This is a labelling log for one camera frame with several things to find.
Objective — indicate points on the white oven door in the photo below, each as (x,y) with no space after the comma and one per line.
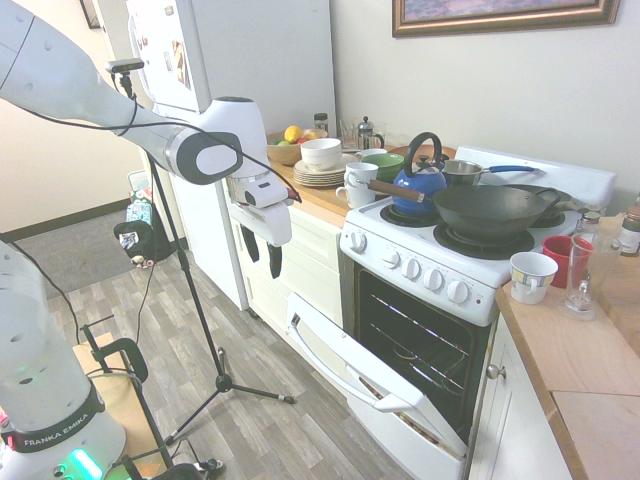
(350,350)

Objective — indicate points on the glass spice jar silver lid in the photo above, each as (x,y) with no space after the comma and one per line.
(587,222)

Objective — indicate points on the shallow white cup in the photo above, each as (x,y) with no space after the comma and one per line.
(371,153)

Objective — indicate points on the black table clamp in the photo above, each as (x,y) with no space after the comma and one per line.
(127,352)

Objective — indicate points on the thick wooden cutting board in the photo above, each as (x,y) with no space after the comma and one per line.
(622,295)

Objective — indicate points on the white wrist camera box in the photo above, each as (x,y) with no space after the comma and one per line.
(267,192)

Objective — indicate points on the stack of beige plates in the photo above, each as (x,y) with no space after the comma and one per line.
(315,176)

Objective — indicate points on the red cup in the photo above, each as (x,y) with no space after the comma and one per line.
(556,252)

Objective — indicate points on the white stove knob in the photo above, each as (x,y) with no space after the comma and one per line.
(391,258)
(458,291)
(412,268)
(434,279)
(357,241)

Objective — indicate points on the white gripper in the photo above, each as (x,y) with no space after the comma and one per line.
(270,220)

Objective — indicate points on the glass jar black lid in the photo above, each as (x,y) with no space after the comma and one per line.
(321,122)

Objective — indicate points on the teal patterned bag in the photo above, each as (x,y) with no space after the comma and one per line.
(138,211)

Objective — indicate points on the clear drinking glass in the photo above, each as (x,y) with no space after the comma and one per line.
(347,132)

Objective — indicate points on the wooden fruit bowl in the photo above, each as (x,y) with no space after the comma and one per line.
(285,154)

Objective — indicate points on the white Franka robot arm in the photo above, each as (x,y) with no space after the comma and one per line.
(50,75)

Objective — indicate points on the white refrigerator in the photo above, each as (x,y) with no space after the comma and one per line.
(265,50)

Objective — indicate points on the round brown wooden board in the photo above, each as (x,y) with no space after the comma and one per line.
(447,151)

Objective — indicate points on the white electric stove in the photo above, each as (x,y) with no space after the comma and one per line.
(400,240)

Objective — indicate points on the round metal cabinet knob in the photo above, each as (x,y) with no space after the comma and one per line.
(495,372)

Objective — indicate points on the white drawer cabinet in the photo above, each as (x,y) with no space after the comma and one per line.
(310,260)

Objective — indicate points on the black tripod stand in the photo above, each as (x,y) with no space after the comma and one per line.
(191,285)

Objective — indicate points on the white patterned mug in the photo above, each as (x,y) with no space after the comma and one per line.
(531,280)

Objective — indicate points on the stacked white bowls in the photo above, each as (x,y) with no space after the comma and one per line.
(320,152)

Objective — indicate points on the green ceramic bowl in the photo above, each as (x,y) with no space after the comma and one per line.
(385,167)

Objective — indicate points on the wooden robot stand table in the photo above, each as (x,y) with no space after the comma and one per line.
(132,415)

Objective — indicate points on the black bag with print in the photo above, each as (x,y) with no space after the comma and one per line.
(145,242)

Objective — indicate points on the small yellow fruit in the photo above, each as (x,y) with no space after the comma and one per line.
(311,135)

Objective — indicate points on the spice jar brown lid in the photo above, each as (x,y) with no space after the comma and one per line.
(631,232)

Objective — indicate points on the yellow lemon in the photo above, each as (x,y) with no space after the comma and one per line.
(293,133)

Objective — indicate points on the photo magnet on fridge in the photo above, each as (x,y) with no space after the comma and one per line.
(181,65)

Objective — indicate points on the dark framed wall picture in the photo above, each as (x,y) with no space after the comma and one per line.
(91,17)

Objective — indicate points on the white stove storage drawer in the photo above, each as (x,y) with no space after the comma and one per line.
(390,430)

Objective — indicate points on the white cabinet with knob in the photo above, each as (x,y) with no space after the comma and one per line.
(515,430)

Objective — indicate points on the grey stereo camera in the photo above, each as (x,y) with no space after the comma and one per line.
(124,65)

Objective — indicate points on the glass french press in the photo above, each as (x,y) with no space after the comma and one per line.
(369,135)

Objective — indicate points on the black frying pan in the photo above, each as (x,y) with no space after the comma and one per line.
(562,197)

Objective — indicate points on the gold framed wall picture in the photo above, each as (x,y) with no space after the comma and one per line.
(505,26)

